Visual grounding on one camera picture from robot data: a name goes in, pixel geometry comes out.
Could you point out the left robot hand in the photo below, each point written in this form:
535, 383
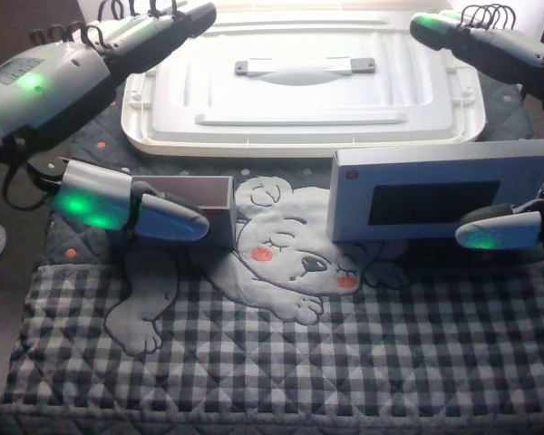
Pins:
503, 233

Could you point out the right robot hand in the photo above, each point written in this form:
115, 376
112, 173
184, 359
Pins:
95, 199

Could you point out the large white box black window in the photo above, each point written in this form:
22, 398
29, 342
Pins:
417, 167

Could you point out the small white box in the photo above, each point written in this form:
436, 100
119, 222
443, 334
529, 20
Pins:
220, 222

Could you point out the white plastic lid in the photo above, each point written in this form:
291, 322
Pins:
299, 109

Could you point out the grey bear print quilt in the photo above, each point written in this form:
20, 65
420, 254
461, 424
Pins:
272, 344

